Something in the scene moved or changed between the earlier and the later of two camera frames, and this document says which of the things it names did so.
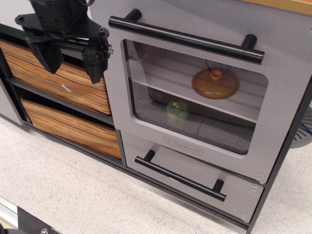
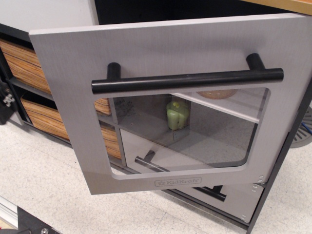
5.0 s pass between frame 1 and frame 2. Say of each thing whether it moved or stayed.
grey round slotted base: stayed
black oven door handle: moved
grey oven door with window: moved
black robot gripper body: moved
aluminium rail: stayed
